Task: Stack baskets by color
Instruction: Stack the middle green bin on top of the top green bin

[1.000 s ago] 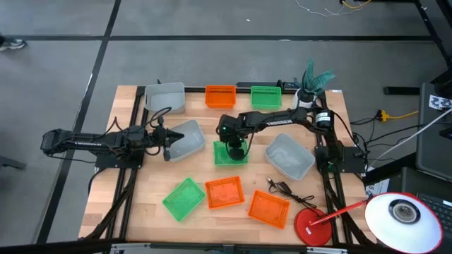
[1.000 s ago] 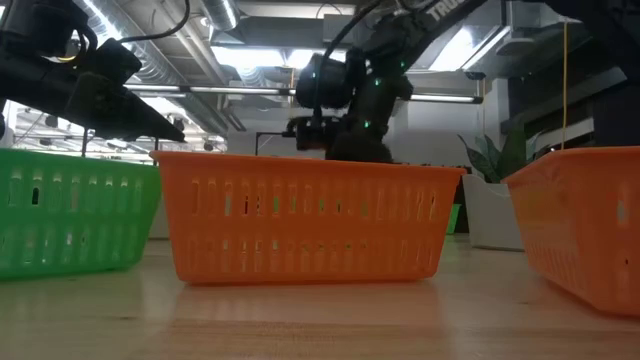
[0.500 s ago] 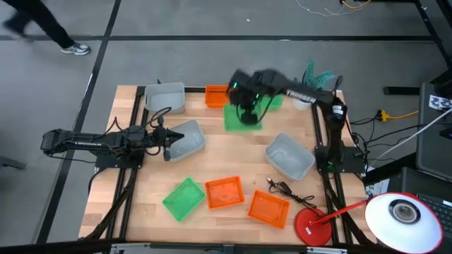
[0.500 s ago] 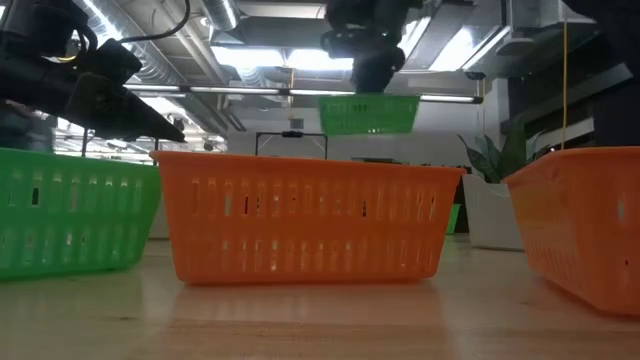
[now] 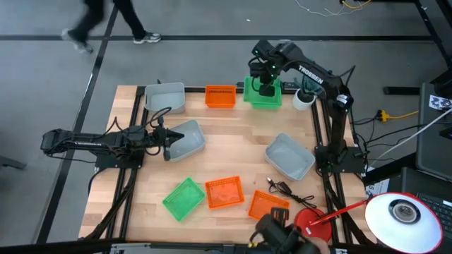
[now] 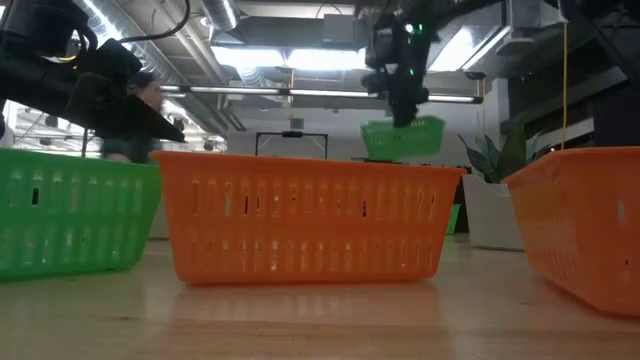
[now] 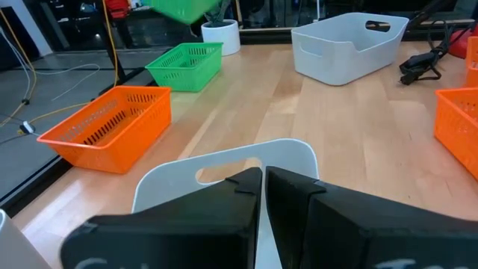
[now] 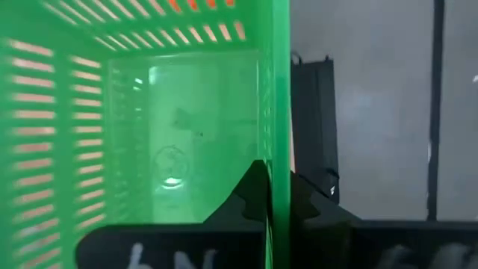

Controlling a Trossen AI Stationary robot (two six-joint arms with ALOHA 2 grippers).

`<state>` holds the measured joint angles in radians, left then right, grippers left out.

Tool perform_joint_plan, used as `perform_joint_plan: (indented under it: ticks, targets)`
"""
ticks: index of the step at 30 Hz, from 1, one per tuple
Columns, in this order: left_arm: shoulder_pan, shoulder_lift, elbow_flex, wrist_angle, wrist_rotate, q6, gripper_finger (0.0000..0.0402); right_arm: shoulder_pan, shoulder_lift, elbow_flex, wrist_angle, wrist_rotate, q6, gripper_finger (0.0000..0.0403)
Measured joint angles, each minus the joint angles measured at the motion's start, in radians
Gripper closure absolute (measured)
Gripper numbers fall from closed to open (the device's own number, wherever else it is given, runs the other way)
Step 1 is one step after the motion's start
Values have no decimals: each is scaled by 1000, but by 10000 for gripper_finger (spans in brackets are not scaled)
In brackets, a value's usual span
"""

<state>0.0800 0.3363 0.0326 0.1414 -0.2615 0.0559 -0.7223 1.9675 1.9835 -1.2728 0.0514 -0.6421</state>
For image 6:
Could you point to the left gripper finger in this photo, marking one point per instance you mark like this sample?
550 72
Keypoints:
110 105
150 136

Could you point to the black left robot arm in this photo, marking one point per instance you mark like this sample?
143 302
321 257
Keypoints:
40 25

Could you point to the orange plastic basket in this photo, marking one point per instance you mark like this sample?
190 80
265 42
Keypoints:
575 225
310 225

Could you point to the silver ventilation duct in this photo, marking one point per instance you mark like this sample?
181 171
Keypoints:
220 12

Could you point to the grey plastic bin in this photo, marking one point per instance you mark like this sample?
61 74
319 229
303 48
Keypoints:
159 222

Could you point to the person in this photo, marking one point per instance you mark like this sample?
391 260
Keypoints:
150 95

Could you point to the black frame stand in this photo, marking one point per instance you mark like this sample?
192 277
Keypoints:
291 134

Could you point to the white plant pot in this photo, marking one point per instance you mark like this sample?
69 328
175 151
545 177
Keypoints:
490 215

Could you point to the green plastic basket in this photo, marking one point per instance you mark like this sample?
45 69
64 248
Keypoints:
454 220
400 142
75 215

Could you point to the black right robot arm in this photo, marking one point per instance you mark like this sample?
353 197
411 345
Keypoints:
425 12

